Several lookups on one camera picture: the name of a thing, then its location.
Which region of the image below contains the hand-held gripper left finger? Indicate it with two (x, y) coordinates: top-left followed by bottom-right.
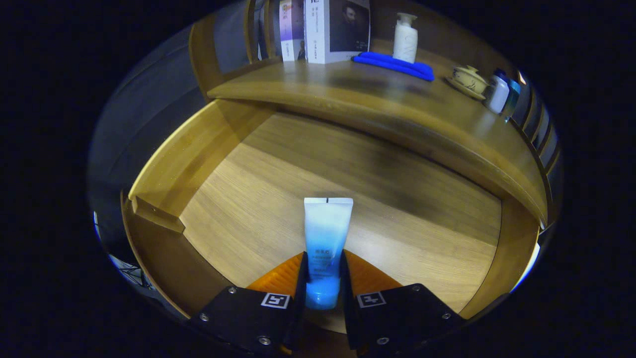
(186, 252), (310, 356)

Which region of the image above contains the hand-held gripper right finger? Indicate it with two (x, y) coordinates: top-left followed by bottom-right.
(339, 250), (468, 356)

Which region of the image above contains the blue and white tube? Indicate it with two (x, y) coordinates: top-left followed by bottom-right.
(304, 197), (354, 310)

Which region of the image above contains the brown wooden drawer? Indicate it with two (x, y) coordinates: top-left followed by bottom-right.
(122, 98), (542, 334)

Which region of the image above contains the brown wooden countertop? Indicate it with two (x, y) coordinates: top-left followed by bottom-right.
(206, 40), (550, 227)

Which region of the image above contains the brown wooden cabinet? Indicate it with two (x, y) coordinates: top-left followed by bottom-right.
(189, 0), (564, 229)

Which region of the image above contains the yellow saucer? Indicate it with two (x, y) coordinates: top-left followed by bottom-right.
(445, 76), (486, 101)

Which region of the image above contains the blue folded cloth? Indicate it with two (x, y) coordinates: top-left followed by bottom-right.
(351, 51), (435, 82)

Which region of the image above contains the yellow lidded teacup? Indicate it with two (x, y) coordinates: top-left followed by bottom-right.
(453, 66), (488, 95)

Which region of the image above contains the white bottle with blue cap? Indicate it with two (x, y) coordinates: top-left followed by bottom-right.
(484, 69), (510, 114)

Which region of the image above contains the teal slim bottle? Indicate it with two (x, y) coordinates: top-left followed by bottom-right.
(502, 79), (521, 120)

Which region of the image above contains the white pump bottle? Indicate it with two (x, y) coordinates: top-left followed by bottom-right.
(393, 13), (419, 64)

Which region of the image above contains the thick white book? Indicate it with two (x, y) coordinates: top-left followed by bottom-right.
(304, 0), (371, 64)

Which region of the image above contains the thin purple book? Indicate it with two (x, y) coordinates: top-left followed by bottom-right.
(279, 0), (307, 62)

